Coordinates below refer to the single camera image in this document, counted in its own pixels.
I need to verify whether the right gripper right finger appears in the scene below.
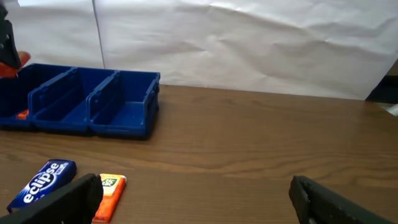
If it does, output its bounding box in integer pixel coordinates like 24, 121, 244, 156
288, 175, 398, 224

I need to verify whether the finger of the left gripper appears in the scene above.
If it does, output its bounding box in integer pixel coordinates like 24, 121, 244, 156
0, 3, 22, 70

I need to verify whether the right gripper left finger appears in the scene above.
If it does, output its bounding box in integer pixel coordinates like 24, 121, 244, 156
0, 173, 104, 224

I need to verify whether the blue candy pack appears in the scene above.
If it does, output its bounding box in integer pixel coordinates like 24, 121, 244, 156
6, 159, 78, 213

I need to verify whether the orange candy box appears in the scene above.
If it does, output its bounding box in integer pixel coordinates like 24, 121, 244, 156
91, 173, 127, 224
16, 108, 30, 121
0, 51, 32, 78

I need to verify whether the blue tray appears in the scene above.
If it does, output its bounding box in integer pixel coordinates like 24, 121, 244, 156
0, 63, 161, 140

